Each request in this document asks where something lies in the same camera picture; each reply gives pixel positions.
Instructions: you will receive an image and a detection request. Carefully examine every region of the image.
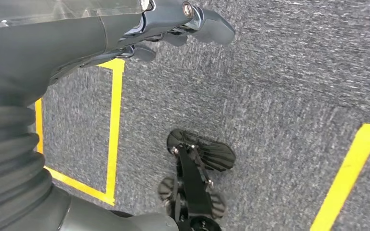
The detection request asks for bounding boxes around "black robot leg and foot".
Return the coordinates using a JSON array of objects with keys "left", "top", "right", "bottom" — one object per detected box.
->
[{"left": 157, "top": 128, "right": 237, "bottom": 231}]

